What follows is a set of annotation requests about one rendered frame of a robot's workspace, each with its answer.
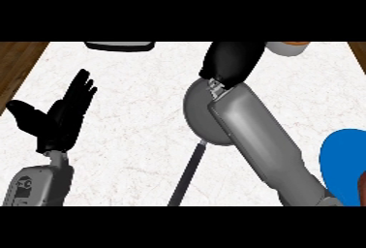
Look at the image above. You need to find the grey pan with black handle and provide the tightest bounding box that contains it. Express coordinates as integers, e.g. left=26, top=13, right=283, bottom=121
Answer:
left=167, top=77, right=235, bottom=207

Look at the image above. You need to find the blue plate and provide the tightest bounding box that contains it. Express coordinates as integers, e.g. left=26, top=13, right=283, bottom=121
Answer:
left=319, top=128, right=366, bottom=207

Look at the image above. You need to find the grey bowl with orange rim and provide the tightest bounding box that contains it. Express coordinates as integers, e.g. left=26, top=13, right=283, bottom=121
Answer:
left=265, top=42, right=311, bottom=58

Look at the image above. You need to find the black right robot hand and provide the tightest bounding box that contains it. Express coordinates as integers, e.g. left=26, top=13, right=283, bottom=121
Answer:
left=198, top=42, right=268, bottom=90

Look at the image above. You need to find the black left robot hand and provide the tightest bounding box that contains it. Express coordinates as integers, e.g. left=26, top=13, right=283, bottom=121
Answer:
left=5, top=68, right=100, bottom=154

